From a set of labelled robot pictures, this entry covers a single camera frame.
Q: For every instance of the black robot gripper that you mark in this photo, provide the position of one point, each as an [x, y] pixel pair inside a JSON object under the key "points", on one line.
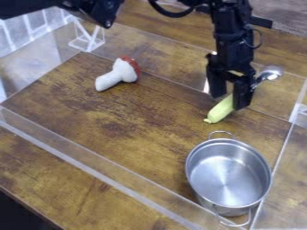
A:
{"points": [[234, 35]]}

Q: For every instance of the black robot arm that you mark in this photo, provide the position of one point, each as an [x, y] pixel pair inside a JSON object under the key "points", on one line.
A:
{"points": [[100, 12]]}

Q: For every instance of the black strip on table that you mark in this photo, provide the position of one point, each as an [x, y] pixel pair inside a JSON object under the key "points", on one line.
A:
{"points": [[255, 20]]}

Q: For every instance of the red and white toy mushroom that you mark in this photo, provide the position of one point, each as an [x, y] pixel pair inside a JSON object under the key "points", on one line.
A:
{"points": [[126, 71]]}

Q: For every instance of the stainless steel pot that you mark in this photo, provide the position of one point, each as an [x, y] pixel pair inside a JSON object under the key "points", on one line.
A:
{"points": [[230, 177]]}

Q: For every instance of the clear acrylic triangle bracket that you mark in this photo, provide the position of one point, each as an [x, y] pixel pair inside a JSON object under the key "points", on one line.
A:
{"points": [[87, 41]]}

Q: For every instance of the clear acrylic barrier wall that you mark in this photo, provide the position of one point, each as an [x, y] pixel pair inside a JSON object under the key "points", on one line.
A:
{"points": [[144, 124]]}

